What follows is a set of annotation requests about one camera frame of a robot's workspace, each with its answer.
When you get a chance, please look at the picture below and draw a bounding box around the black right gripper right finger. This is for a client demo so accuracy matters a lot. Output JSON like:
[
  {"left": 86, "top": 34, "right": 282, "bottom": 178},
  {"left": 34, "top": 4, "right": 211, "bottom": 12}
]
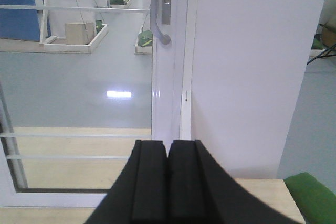
[{"left": 168, "top": 140, "right": 295, "bottom": 223}]

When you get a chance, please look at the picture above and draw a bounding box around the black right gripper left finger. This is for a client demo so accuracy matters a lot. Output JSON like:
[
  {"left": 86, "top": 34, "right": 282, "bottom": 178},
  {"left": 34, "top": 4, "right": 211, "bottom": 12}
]
[{"left": 86, "top": 140, "right": 167, "bottom": 223}]

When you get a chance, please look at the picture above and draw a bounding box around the white framed sliding glass door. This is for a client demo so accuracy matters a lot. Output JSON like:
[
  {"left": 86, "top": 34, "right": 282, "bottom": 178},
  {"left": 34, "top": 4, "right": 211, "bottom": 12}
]
[{"left": 1, "top": 0, "right": 187, "bottom": 207}]

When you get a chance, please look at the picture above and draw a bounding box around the grey curved door handle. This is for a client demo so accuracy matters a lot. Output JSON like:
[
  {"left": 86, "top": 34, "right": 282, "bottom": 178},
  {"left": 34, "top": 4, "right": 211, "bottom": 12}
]
[{"left": 150, "top": 0, "right": 171, "bottom": 45}]

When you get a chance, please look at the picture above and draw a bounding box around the wooden side table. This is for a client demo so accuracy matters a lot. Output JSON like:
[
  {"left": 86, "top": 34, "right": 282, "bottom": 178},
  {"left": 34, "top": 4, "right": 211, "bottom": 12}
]
[{"left": 234, "top": 178, "right": 306, "bottom": 223}]

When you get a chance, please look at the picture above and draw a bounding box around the green cushion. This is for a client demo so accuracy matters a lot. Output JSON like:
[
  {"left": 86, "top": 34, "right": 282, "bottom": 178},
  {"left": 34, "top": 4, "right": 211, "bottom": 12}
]
[{"left": 284, "top": 172, "right": 335, "bottom": 223}]

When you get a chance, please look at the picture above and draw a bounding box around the beige cardboard box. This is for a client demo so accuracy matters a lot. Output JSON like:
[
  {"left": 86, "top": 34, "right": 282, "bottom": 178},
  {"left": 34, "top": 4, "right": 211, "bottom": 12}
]
[{"left": 65, "top": 22, "right": 96, "bottom": 45}]

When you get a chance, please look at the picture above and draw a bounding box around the white wooden planter tray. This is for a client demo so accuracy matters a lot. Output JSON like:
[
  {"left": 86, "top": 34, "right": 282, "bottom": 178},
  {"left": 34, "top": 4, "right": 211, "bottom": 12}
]
[{"left": 39, "top": 0, "right": 109, "bottom": 54}]

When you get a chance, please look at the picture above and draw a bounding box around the blue board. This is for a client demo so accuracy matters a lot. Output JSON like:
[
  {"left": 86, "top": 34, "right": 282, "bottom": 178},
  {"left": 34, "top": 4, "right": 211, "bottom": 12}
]
[{"left": 0, "top": 0, "right": 52, "bottom": 42}]

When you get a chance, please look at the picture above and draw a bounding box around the white door frame post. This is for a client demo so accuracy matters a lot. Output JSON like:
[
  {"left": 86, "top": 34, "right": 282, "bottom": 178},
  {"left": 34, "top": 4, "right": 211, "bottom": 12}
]
[{"left": 179, "top": 0, "right": 198, "bottom": 140}]

